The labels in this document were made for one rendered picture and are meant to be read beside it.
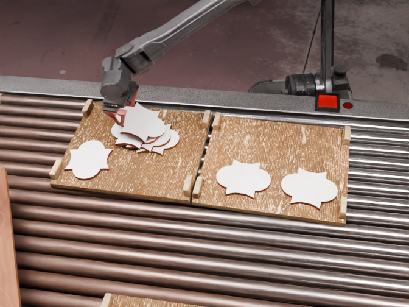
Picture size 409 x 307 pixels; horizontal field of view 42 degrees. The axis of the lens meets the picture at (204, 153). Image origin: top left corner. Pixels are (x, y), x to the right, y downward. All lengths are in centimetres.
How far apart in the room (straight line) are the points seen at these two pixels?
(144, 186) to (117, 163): 13
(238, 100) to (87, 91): 52
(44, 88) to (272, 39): 202
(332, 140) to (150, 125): 54
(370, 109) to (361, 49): 185
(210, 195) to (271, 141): 27
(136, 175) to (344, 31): 246
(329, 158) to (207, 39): 220
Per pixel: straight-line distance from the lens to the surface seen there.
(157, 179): 152
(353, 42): 366
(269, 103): 176
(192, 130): 165
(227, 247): 139
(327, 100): 177
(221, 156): 156
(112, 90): 142
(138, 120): 161
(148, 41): 143
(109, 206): 151
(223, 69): 339
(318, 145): 160
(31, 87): 197
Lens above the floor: 208
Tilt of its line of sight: 47 degrees down
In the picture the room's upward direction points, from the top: 5 degrees counter-clockwise
